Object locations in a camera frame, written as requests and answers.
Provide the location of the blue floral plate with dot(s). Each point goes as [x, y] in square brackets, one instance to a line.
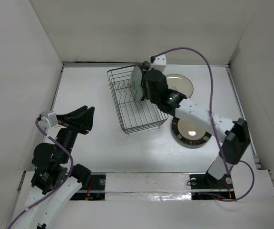
[145, 66]

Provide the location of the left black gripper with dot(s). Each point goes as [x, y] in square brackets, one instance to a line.
[85, 120]

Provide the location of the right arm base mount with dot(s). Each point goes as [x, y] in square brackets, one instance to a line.
[204, 187]

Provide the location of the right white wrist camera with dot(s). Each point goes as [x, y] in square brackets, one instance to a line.
[158, 63]

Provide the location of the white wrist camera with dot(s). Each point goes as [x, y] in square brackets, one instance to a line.
[158, 63]
[48, 119]

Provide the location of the wire dish rack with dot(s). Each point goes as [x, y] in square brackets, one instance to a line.
[133, 115]

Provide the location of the light green plate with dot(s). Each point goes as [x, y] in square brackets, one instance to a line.
[135, 84]

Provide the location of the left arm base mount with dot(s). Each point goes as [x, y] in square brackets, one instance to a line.
[95, 191]

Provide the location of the foil taped front rail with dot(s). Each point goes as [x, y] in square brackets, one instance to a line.
[143, 186]

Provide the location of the patterned dark rim plate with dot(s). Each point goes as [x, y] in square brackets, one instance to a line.
[189, 133]

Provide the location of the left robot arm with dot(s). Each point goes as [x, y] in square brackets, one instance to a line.
[56, 178]

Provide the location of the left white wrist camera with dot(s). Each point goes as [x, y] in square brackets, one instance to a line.
[48, 119]

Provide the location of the grey rim cream plate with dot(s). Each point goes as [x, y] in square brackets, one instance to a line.
[180, 83]

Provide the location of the brown rim cream plate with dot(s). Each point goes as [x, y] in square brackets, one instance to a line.
[138, 65]

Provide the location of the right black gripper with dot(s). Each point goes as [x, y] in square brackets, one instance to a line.
[144, 82]

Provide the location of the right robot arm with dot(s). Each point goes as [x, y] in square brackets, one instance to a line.
[171, 94]

